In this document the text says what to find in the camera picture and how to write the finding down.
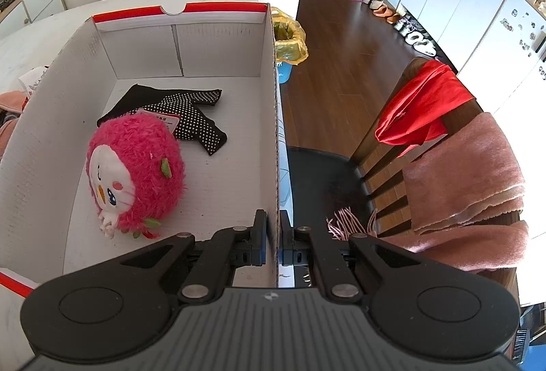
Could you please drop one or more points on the white wall cabinet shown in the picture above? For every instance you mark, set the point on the white wall cabinet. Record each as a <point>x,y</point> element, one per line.
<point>460,4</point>

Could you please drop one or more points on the black white-dotted sock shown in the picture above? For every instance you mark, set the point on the black white-dotted sock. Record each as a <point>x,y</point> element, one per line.
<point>192,115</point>

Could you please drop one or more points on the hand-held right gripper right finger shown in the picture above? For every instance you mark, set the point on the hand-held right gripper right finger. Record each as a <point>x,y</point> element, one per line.
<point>285,245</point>

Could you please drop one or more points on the bright red cloth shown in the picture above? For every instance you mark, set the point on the bright red cloth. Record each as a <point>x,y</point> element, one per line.
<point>422,106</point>

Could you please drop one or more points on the pink plush toy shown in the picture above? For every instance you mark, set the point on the pink plush toy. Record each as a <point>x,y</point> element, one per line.
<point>145,166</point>

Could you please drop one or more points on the pink fringed scarf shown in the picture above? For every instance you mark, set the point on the pink fringed scarf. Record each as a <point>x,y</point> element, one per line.
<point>460,175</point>

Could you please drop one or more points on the row of shoes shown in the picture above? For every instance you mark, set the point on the row of shoes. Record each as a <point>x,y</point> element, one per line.
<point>416,39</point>

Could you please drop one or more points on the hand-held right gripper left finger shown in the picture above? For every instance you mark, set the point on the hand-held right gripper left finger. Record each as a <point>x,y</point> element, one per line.
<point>261,244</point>

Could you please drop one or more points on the yellow trash bag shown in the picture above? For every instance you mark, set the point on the yellow trash bag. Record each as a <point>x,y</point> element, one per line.
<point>294,42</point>

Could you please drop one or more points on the blue trash bin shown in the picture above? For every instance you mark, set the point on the blue trash bin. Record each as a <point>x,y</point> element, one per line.
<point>285,72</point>

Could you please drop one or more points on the white cardboard box red rim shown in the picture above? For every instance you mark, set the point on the white cardboard box red rim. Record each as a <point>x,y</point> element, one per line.
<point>222,192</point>

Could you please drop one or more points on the wooden chair black seat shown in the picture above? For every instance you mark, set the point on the wooden chair black seat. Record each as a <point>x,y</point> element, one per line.
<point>324,179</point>

